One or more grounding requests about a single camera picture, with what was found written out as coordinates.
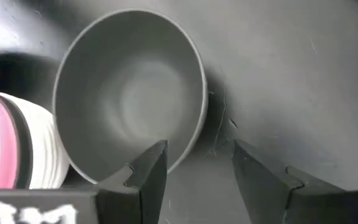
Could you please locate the black bowl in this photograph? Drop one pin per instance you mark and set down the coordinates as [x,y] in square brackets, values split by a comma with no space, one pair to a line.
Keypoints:
[129,93]
[24,149]

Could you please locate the white ribbed bowl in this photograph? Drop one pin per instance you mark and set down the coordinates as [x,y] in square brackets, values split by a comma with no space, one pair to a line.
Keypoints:
[45,149]

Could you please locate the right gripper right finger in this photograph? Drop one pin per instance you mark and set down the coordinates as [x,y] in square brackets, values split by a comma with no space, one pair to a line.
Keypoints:
[269,193]

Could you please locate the pink bowl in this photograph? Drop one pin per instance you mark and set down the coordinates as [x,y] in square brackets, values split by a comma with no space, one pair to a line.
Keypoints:
[6,149]

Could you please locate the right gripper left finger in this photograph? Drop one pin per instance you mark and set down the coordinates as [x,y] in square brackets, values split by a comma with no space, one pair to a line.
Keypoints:
[135,193]

